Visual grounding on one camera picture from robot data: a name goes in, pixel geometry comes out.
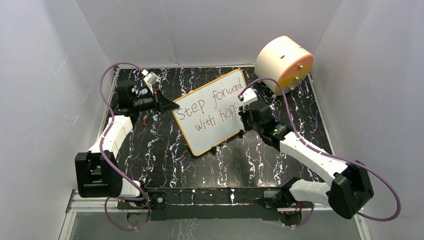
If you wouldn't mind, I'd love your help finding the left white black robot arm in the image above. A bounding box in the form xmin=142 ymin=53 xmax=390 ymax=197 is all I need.
xmin=74 ymin=80 xmax=180 ymax=208

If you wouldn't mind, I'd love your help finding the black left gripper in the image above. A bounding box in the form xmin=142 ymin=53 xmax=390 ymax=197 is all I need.
xmin=133 ymin=87 xmax=181 ymax=116

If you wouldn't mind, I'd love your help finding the yellow framed whiteboard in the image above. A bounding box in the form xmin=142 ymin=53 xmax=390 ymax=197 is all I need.
xmin=172 ymin=69 xmax=247 ymax=157

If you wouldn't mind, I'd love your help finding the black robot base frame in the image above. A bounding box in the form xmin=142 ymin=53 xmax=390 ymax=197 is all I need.
xmin=117 ymin=187 xmax=305 ymax=222

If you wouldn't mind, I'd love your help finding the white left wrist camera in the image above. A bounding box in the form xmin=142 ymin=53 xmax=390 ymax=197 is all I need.
xmin=141 ymin=69 xmax=159 ymax=94

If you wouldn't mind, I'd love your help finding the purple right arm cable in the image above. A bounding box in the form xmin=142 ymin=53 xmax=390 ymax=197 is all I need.
xmin=237 ymin=78 xmax=402 ymax=229

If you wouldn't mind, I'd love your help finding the blue white round jar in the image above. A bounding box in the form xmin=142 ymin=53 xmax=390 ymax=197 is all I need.
xmin=137 ymin=88 xmax=150 ymax=98

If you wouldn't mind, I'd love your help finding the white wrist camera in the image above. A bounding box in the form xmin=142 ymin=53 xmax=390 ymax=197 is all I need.
xmin=141 ymin=69 xmax=159 ymax=94
xmin=237 ymin=87 xmax=258 ymax=112

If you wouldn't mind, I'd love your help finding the aluminium rail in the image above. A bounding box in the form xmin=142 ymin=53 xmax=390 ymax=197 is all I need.
xmin=65 ymin=188 xmax=365 ymax=214

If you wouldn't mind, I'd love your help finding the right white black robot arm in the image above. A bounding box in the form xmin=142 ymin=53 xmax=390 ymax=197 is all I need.
xmin=238 ymin=99 xmax=374 ymax=219

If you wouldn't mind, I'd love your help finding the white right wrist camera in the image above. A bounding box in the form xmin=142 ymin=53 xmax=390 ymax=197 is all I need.
xmin=237 ymin=87 xmax=258 ymax=112

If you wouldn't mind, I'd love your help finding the cream round drawer box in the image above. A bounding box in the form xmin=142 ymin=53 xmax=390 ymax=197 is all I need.
xmin=254 ymin=35 xmax=315 ymax=96

